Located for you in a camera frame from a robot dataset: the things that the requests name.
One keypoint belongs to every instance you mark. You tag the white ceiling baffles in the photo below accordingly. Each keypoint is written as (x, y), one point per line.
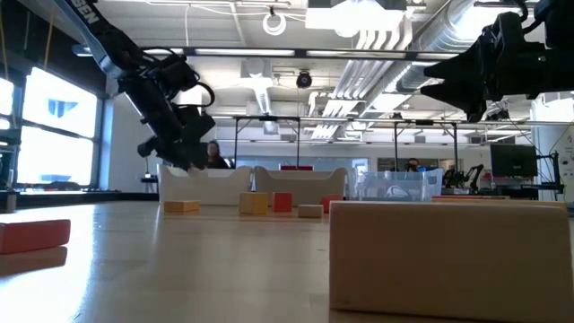
(359, 76)

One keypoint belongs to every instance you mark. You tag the small natural wooden cube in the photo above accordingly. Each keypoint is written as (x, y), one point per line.
(310, 211)

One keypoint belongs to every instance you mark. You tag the black mounted camera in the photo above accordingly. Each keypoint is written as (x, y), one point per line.
(498, 116)

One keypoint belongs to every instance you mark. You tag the orange wooden cube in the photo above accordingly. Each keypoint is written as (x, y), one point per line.
(253, 203)

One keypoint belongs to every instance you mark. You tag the small black robot arm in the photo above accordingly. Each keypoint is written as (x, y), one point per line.
(473, 172)

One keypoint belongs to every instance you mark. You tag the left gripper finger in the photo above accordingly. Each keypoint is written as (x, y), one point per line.
(175, 157)
(196, 156)

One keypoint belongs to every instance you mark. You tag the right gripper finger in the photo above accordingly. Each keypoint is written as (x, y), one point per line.
(466, 67)
(471, 96)

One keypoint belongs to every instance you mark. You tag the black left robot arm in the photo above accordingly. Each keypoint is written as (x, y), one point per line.
(105, 42)

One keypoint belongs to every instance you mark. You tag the red wooden cube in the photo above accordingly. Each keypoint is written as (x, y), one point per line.
(282, 202)

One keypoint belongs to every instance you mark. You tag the orange wooden block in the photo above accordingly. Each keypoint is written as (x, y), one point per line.
(181, 206)

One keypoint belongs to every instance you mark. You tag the bright window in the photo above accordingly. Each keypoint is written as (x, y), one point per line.
(58, 134)
(5, 98)

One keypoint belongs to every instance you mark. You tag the white ceiling light panel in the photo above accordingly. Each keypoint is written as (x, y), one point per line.
(354, 20)

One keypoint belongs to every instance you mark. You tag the person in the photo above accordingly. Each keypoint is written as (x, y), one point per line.
(412, 164)
(215, 157)

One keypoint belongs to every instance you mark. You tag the black aluminium extrusion frame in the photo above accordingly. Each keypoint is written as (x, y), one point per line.
(67, 197)

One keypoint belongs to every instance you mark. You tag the black metal stand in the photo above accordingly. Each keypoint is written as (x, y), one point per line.
(556, 175)

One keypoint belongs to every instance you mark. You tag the clear plastic bin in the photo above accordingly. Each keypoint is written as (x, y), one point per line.
(385, 184)

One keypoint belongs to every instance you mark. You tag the round black camera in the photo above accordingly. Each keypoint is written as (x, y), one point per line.
(304, 81)

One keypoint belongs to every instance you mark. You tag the grey plastic bin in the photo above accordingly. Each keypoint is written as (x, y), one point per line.
(309, 186)

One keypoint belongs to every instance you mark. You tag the white LED light strip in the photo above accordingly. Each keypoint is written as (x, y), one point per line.
(437, 56)
(354, 53)
(244, 52)

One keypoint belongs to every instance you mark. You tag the red box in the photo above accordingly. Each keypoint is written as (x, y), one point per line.
(296, 168)

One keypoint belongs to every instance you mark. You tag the black computer monitor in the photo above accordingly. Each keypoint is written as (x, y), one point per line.
(513, 160)

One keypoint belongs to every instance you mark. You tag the red rectangular wooden block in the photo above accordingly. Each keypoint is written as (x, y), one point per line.
(33, 235)

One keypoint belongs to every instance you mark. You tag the natural wooden block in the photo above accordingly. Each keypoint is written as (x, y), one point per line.
(448, 260)

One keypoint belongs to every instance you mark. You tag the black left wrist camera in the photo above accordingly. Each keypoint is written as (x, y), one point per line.
(197, 123)

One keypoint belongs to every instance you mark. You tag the white plastic bin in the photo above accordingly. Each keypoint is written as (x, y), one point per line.
(206, 188)

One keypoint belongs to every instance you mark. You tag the black metal workstation frame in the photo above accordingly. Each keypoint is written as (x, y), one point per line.
(266, 118)
(426, 122)

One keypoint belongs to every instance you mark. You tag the small dark side table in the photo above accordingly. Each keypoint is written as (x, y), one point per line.
(149, 179)

